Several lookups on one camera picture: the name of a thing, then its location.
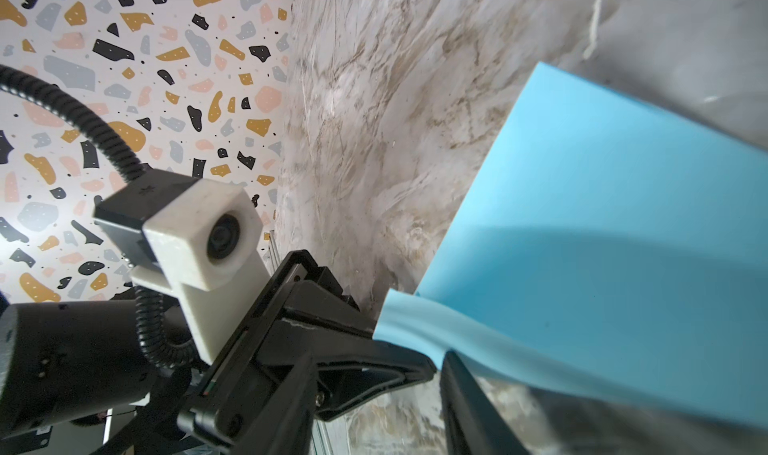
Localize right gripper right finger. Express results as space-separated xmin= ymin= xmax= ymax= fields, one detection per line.
xmin=440 ymin=351 xmax=529 ymax=455

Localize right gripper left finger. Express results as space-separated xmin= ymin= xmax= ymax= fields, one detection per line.
xmin=230 ymin=355 xmax=318 ymax=455

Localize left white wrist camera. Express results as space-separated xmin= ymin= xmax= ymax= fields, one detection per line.
xmin=93 ymin=169 xmax=269 ymax=364

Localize left black corrugated cable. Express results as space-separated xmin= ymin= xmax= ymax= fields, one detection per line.
xmin=0 ymin=63 xmax=199 ymax=372

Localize light blue paper sheet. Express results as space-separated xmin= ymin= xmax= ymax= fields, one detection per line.
xmin=374 ymin=63 xmax=767 ymax=428

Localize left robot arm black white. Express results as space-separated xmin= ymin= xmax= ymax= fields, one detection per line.
xmin=1 ymin=250 xmax=436 ymax=454

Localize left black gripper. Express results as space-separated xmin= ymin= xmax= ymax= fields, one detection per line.
xmin=177 ymin=250 xmax=437 ymax=449

